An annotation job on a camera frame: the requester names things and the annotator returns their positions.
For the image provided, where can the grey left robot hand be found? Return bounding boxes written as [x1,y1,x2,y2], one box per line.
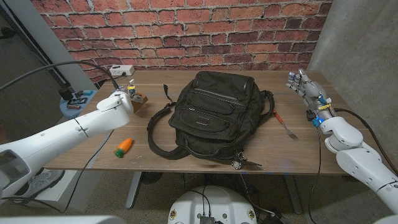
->
[126,78,147,105]

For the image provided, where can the wooden block with holes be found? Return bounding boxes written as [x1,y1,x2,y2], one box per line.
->
[132,95,149,114]

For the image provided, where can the orange toy carrot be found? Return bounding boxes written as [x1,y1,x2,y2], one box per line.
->
[114,137,134,159]

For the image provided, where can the black backpack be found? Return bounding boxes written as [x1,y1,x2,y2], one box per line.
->
[147,70,276,166]

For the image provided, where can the white power strip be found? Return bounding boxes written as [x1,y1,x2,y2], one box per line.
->
[109,64,136,77]

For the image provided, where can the black phone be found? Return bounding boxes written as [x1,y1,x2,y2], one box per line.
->
[67,97,89,106]

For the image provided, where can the round blue stool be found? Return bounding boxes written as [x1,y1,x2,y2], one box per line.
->
[58,90,99,121]

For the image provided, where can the small black box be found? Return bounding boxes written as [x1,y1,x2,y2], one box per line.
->
[58,88,74,101]

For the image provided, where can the red brick print backdrop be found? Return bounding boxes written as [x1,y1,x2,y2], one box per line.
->
[30,0,333,84]

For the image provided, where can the black round fan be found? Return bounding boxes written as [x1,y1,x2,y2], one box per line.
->
[141,172,164,185]

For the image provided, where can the white table leg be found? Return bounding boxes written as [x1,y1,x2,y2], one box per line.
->
[125,171,143,209]
[282,174,304,215]

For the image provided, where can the grey and black sneaker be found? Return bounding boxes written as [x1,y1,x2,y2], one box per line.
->
[14,169,65,200]

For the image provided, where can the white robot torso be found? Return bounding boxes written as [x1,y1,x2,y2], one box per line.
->
[167,185,258,224]

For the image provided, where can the black power strip cord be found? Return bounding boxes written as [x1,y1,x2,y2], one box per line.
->
[104,73,127,82]

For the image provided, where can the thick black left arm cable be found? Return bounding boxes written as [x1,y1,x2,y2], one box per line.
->
[0,60,121,93]

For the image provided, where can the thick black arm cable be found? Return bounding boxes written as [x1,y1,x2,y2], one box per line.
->
[333,107,398,177]
[0,60,121,93]

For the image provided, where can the thin black left wrist cable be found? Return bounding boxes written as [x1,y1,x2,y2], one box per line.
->
[0,129,114,214]

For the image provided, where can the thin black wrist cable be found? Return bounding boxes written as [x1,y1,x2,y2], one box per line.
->
[307,126,322,224]
[0,129,114,214]

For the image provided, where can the metal keychain charm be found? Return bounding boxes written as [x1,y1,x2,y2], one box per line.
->
[230,152,262,171]

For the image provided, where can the orange handled metal fork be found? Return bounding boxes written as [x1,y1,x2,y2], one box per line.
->
[272,109,300,141]

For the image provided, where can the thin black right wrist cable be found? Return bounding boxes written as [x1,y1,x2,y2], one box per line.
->
[307,126,322,224]

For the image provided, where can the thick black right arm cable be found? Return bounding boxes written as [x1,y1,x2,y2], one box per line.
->
[333,107,398,177]

